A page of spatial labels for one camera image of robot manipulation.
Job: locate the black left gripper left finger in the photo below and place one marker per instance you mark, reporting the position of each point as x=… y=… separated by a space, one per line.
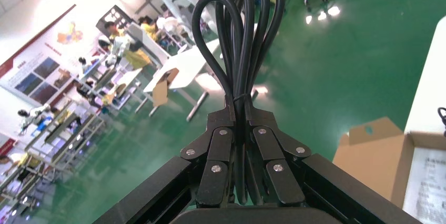
x=217 y=149

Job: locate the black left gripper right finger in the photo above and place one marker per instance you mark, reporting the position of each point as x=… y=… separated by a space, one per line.
x=268 y=145

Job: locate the upright brown cardboard box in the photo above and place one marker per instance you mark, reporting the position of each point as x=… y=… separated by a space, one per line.
x=160 y=91

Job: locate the open brown cardboard box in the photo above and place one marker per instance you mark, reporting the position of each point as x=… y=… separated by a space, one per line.
x=369 y=166

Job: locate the person in yellow coat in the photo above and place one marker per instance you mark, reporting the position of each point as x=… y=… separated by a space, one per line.
x=137 y=58

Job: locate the metal storage rack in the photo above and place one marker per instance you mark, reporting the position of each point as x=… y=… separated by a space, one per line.
x=69 y=135

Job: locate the white printed paper sheet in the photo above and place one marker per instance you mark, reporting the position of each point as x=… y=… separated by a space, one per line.
x=428 y=187

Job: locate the small white humanoid robot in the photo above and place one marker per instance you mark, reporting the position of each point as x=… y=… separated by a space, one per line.
x=33 y=114

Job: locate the wall poster board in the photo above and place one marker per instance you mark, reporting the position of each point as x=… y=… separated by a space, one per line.
x=41 y=72

